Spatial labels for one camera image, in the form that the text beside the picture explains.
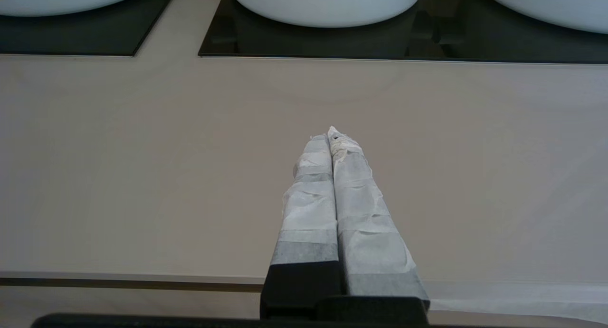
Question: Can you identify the white round pot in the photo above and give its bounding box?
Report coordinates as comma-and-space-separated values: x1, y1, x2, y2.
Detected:
0, 0, 152, 18
228, 0, 425, 28
477, 0, 608, 34

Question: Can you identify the black glass cooktop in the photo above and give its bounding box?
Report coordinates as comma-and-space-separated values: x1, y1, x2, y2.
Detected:
198, 0, 608, 64
0, 0, 181, 57

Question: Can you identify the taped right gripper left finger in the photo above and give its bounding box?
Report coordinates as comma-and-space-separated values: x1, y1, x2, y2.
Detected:
260, 134, 342, 319

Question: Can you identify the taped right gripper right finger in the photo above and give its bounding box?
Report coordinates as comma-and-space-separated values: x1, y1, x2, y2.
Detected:
329, 127, 430, 301

